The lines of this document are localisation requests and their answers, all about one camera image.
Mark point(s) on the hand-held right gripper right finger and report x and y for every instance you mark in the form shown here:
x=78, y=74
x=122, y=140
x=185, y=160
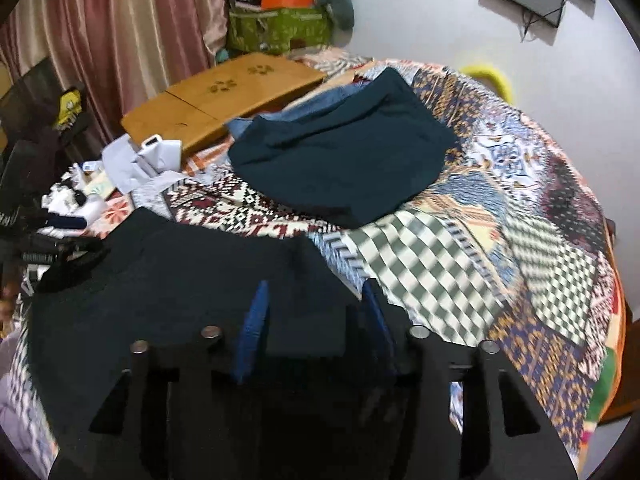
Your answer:
x=372, y=310

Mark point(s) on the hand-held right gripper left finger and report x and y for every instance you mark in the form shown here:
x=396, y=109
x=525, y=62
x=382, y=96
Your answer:
x=254, y=320

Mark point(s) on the black pants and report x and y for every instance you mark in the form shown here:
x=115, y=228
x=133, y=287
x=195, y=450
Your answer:
x=165, y=285

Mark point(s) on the dark teal folded garment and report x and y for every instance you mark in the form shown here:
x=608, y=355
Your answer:
x=350, y=155

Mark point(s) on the patchwork printed blanket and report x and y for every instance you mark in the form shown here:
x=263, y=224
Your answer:
x=490, y=200

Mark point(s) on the white plastic bag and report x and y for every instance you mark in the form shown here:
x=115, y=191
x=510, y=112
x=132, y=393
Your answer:
x=145, y=157

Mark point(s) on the blue denim garment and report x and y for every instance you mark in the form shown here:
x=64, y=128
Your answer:
x=300, y=107

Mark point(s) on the pile of small white items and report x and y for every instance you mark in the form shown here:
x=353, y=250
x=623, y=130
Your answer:
x=75, y=200

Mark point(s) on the wooden folding lap table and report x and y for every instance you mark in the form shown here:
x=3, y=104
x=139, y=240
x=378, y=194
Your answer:
x=220, y=95

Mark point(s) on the yellow curved object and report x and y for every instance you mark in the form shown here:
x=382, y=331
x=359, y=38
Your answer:
x=490, y=77

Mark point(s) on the black bag with yellow patch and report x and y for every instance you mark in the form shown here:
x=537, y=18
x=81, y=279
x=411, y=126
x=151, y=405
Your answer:
x=70, y=107

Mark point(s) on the green storage box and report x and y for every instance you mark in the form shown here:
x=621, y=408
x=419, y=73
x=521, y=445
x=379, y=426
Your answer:
x=277, y=27

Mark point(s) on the pink curtain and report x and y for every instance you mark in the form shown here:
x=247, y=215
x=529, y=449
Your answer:
x=115, y=30

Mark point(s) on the orange box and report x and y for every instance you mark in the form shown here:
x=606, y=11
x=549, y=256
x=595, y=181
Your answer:
x=286, y=0

